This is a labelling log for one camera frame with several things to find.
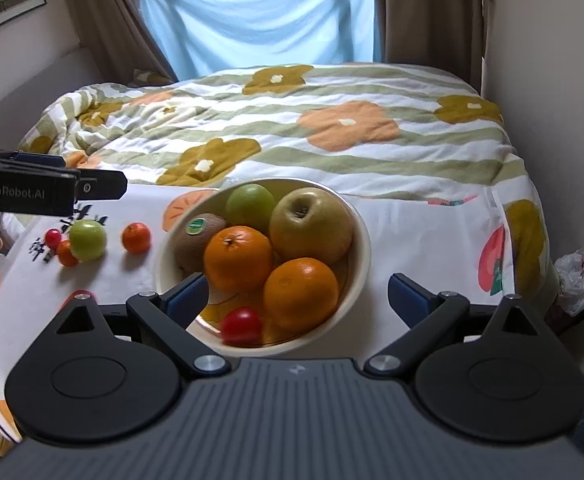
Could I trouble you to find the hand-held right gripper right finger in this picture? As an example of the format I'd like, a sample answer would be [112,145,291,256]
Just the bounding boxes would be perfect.
[363,273,555,378]

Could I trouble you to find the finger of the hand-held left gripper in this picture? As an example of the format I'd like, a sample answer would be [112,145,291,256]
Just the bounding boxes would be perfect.
[74,170,128,201]
[0,148,68,168]

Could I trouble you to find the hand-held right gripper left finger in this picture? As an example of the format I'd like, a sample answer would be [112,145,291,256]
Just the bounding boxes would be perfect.
[37,272,233,380]

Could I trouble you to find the brown kiwi with sticker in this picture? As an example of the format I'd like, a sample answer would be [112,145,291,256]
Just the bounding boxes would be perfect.
[173,213,229,273]

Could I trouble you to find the large orange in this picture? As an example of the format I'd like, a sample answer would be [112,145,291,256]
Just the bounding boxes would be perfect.
[202,225,274,294]
[263,257,340,332]

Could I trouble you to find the yellow duck print bowl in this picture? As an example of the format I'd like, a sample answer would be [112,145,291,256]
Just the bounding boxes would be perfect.
[156,177,371,358]

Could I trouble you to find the green apple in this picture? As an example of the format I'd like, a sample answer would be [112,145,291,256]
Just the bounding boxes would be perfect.
[224,183,276,235]
[69,219,108,262]

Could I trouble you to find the large yellow apple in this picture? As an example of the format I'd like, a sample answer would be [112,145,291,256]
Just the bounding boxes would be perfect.
[269,187,354,267]

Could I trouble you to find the white fruit print tablecloth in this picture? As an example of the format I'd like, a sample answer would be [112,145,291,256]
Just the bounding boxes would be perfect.
[0,180,515,441]

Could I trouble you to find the small orange-red tomato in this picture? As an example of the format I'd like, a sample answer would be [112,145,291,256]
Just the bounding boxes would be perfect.
[56,240,79,267]

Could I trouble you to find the brown curtain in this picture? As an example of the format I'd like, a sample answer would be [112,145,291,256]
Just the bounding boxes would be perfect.
[54,0,179,84]
[369,0,489,95]

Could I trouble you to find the white plastic bag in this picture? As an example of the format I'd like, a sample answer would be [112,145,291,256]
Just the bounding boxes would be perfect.
[552,249,584,317]

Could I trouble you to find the floral striped quilt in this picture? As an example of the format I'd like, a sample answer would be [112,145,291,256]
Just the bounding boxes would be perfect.
[17,62,560,301]

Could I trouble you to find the light blue window sheet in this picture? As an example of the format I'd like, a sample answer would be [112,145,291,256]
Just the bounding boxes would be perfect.
[137,0,379,83]

